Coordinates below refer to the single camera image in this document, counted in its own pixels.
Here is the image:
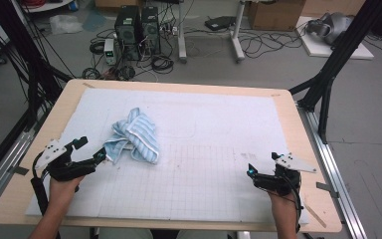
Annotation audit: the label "aluminium rail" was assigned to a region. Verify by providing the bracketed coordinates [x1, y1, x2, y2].
[0, 130, 37, 217]
[296, 106, 368, 239]

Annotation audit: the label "loose black floor cables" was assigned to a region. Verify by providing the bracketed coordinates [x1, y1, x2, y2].
[238, 28, 310, 60]

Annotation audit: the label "black sleeved gripper cable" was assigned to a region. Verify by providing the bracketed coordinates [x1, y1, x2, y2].
[29, 150, 63, 239]

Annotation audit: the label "black frame stand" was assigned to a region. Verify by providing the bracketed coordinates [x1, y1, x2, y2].
[0, 0, 74, 131]
[287, 0, 382, 144]

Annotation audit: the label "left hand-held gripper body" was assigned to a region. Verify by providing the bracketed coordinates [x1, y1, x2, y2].
[34, 138, 97, 182]

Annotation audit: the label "narrow black computer tower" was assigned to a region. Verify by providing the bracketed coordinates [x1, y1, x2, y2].
[140, 5, 162, 56]

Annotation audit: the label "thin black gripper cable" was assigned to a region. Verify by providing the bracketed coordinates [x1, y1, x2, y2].
[283, 172, 304, 233]

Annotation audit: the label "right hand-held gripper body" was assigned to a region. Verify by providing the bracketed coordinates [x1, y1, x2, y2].
[253, 152, 317, 197]

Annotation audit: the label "white floor board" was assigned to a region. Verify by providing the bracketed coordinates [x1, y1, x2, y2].
[295, 15, 375, 61]

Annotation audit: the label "clear plastic bag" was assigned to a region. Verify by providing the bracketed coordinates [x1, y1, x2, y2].
[49, 14, 85, 36]

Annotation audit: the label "person's right hand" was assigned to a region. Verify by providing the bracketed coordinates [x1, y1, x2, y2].
[267, 190, 301, 218]

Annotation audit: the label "grey tape strip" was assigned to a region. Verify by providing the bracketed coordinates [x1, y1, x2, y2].
[315, 181, 340, 199]
[8, 165, 30, 176]

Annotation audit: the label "coiled black cable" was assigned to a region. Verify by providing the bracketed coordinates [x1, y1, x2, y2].
[150, 54, 175, 75]

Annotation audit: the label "blue striped towel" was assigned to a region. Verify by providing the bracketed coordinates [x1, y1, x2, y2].
[102, 107, 161, 165]

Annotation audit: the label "person's left hand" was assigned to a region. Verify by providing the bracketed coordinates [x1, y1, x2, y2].
[48, 174, 86, 210]

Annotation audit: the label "wide black computer tower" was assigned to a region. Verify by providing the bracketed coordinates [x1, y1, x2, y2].
[113, 4, 143, 62]

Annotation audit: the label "flat black device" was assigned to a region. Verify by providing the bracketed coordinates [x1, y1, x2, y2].
[204, 15, 237, 32]

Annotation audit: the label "grey headset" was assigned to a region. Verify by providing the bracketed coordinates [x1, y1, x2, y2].
[305, 12, 354, 46]

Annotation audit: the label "brown cardboard box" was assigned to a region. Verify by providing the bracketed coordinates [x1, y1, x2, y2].
[248, 0, 306, 32]

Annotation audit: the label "white power supply unit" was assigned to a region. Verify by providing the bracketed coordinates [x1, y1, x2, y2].
[102, 38, 118, 66]

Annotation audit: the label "white foam mat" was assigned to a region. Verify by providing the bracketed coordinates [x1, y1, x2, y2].
[25, 88, 310, 225]

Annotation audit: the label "white desk leg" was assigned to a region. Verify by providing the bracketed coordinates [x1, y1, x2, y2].
[177, 0, 189, 64]
[230, 0, 247, 64]

